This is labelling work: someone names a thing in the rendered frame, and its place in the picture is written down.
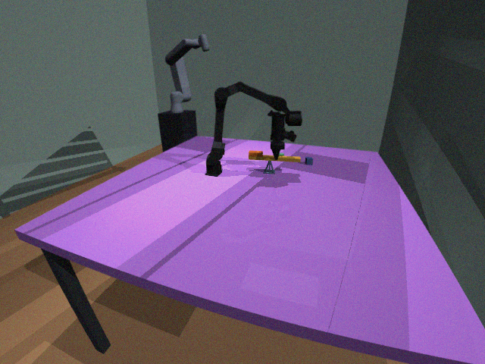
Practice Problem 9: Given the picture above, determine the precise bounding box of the orange bar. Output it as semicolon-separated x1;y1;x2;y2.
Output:
249;150;301;162

